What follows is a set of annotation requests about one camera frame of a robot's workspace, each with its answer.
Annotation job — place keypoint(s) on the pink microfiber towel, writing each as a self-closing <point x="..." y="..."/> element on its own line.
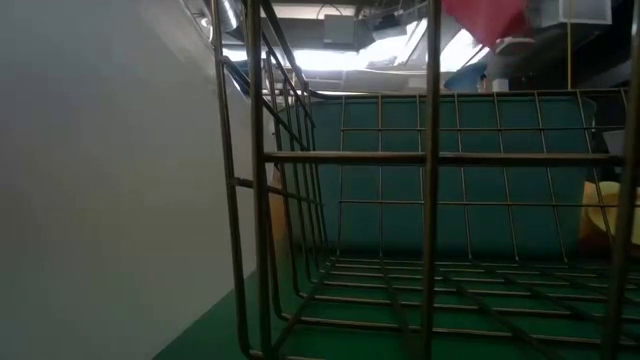
<point x="485" y="20"/>

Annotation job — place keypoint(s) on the yellow microfiber towel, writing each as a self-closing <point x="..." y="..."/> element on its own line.
<point x="597" y="217"/>

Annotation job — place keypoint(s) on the tan plastic basket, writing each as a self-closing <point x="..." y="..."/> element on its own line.
<point x="276" y="210"/>

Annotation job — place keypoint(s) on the teal plastic basket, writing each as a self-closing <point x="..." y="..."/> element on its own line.
<point x="400" y="230"/>

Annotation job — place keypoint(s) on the grey box unit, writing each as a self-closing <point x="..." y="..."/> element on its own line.
<point x="340" y="29"/>

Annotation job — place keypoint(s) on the pale mint plastic basket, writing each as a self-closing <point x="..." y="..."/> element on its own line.
<point x="100" y="175"/>

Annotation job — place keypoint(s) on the silver ceiling duct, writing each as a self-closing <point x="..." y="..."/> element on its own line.
<point x="227" y="12"/>

